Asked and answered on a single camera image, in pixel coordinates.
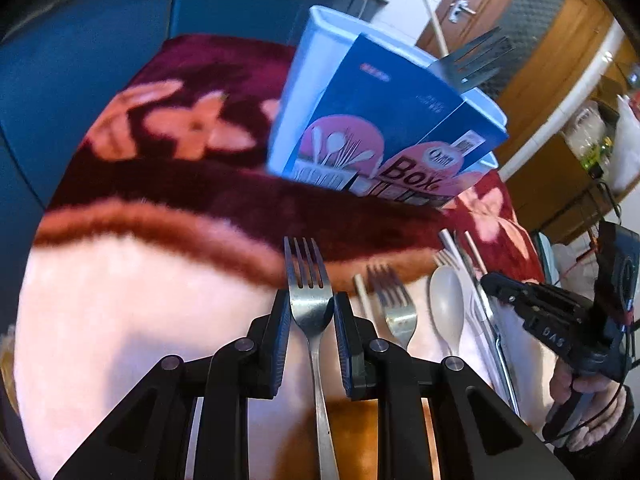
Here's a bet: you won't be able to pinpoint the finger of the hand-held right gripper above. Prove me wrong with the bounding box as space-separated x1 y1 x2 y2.
492 292 588 358
480 272 598 313

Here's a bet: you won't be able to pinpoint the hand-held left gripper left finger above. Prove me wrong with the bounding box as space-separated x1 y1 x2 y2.
52 290 293 480

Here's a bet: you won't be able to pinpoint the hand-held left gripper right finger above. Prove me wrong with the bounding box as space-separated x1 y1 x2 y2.
334 292 576 480

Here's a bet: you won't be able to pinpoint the white chopstick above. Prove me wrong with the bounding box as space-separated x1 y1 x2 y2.
438 229 501 396

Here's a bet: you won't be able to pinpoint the white spoon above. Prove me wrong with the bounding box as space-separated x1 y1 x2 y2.
429 265 468 358

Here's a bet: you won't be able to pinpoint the white plastic utensil holder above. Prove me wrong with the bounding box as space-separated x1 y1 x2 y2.
265 5 510 203

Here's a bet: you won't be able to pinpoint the person's right hand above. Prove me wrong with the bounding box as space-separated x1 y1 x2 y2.
549 357 623 411

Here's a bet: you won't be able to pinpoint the metal chopstick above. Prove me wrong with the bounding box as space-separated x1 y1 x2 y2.
464 231 488 275

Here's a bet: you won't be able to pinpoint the light blue container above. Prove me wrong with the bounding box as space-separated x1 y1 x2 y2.
534 230 557 283

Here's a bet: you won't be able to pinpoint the wooden chopstick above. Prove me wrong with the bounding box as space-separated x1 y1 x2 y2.
353 274 375 321
416 0 451 58

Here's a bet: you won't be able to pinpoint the white plastic bag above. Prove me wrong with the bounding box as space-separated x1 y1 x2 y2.
612 94 640 195

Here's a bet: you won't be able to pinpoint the clear plastic bag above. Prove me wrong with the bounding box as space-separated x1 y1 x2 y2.
561 100 617 181

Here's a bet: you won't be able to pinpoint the floral plush blanket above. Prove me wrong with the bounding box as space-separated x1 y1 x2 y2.
15 34 546 480

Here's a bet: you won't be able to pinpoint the wooden door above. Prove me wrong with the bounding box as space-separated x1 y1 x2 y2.
415 0 618 183

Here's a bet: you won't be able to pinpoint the blue printed cardboard sleeve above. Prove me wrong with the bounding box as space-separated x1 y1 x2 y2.
282 34 508 211

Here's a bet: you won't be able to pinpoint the blue kitchen cabinets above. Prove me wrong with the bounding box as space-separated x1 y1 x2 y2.
0 0 391 211

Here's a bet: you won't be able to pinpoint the red cable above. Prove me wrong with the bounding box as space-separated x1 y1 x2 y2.
562 230 601 288

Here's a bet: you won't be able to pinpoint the metal door handle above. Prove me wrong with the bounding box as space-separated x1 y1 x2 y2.
447 0 478 23

